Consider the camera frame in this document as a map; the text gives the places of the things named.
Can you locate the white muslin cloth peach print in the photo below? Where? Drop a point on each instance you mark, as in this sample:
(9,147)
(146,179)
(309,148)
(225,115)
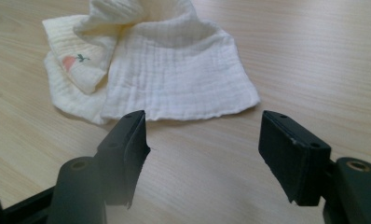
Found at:
(180,74)

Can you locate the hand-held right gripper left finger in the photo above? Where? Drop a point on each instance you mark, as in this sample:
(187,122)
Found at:
(124,149)

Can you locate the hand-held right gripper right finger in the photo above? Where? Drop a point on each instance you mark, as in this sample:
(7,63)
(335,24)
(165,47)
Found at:
(294,161)

